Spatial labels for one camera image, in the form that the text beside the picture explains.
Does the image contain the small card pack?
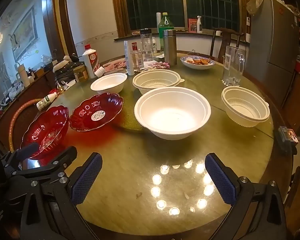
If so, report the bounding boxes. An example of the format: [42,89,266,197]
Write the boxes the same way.
[277,126,298,145]

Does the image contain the white liquor bottle red label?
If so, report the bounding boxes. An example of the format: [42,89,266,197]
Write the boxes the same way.
[82,44,102,79]

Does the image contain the gold ornament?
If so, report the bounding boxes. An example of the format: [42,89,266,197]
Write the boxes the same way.
[55,79,65,95]

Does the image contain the white thermos mug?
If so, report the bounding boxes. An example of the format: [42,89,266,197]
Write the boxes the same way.
[15,64,30,88]

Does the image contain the large white bowl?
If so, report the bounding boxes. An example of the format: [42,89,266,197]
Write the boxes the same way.
[134,87,212,140]

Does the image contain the ribbed white bowl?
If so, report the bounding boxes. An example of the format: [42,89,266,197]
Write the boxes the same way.
[132,70,185,96]
[221,87,270,127]

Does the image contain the glass pitcher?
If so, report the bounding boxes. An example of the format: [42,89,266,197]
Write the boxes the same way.
[221,45,247,87]

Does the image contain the small white bowl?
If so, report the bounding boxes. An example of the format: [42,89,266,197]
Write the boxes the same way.
[90,73,128,95]

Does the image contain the clear bottle with black lid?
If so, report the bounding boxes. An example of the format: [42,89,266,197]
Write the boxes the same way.
[140,29,155,62]

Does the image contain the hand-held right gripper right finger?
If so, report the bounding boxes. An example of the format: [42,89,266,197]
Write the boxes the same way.
[204,152,288,240]

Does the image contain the green plastic bottle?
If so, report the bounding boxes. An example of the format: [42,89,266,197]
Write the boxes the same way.
[158,12,175,52]

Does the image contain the fried snacks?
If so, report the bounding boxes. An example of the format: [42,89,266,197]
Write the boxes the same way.
[186,57,210,65]

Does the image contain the window with wooden frame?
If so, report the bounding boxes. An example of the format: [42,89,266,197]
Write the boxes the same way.
[111,0,250,38]

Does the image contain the small glass bottle red cap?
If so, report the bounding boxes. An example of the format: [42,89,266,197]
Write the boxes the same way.
[130,42,143,68]

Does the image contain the plastic bag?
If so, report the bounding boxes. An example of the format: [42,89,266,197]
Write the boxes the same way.
[246,0,264,14]

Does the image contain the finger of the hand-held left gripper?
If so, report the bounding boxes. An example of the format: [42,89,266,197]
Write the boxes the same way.
[39,146,78,175]
[0,142,40,166]

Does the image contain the tray of meat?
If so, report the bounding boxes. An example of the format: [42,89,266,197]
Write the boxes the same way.
[102,59,127,73]

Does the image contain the red glass plate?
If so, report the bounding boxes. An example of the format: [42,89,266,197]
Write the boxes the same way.
[20,105,69,160]

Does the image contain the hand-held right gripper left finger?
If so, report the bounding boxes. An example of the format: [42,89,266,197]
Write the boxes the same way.
[20,152,103,240]

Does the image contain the red plate with sticker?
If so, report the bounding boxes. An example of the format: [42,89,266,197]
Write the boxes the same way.
[69,92,124,132]

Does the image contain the small white plastic bottle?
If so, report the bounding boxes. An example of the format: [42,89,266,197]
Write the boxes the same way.
[36,92,58,111]

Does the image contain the blue patterned plate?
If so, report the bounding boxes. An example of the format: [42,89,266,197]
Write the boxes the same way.
[180,56,215,70]

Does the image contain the dark jacket with fur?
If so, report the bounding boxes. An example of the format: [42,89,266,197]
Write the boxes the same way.
[44,54,87,88]

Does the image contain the framed wall painting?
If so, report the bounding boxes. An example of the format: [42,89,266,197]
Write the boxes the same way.
[10,5,39,62]

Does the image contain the steel thermos flask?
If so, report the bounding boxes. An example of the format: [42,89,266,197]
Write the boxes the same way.
[163,29,177,65]

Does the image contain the wooden chair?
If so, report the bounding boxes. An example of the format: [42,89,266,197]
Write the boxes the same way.
[210,27,244,60]

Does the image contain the grey refrigerator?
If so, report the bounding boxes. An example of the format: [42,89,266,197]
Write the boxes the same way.
[244,0,300,108]

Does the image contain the white tube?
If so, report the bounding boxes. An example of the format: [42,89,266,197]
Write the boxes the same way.
[124,41,135,76]

